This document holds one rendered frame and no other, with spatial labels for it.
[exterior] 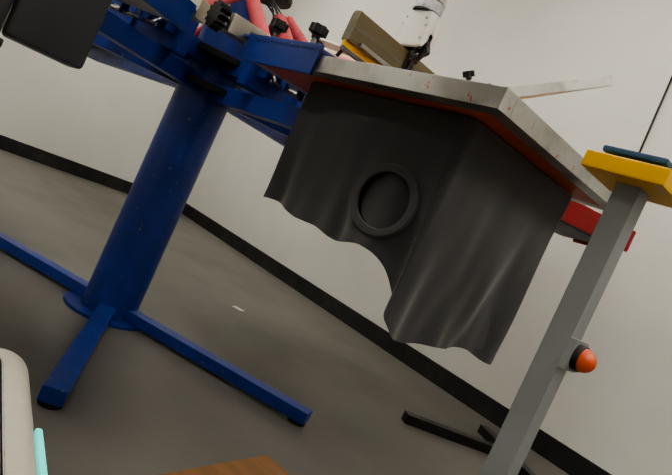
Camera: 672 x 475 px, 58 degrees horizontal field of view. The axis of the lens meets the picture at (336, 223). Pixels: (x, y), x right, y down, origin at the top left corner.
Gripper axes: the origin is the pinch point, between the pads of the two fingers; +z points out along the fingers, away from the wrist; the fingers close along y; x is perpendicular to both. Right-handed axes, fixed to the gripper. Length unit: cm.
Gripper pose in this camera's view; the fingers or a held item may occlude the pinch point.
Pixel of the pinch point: (401, 68)
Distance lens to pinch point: 159.1
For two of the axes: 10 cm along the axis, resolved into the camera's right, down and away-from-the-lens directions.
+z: -4.2, 9.1, 0.2
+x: 6.6, 2.9, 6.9
